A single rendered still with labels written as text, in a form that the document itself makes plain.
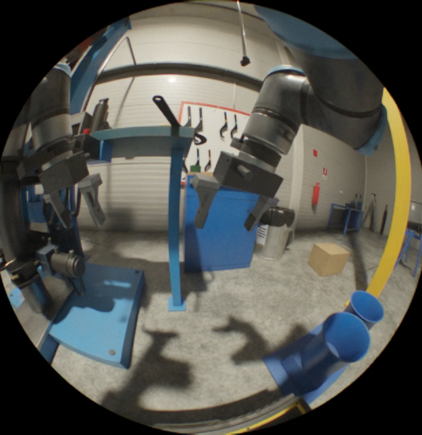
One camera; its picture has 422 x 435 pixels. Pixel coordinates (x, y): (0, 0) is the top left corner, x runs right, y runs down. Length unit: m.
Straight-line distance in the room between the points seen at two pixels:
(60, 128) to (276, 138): 0.36
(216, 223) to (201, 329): 0.87
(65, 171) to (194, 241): 1.14
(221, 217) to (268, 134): 1.07
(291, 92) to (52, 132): 0.38
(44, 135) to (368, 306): 1.45
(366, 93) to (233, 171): 0.20
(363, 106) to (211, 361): 0.95
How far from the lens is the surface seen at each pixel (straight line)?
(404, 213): 1.49
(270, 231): 1.70
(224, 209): 1.22
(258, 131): 0.23
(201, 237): 1.25
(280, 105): 0.24
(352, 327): 0.89
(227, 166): 0.22
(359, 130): 0.20
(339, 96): 0.16
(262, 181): 0.26
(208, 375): 0.85
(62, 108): 0.32
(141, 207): 2.45
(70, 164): 0.28
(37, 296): 1.12
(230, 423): 0.53
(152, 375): 0.87
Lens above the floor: 0.83
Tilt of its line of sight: 13 degrees down
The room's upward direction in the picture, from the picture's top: 5 degrees clockwise
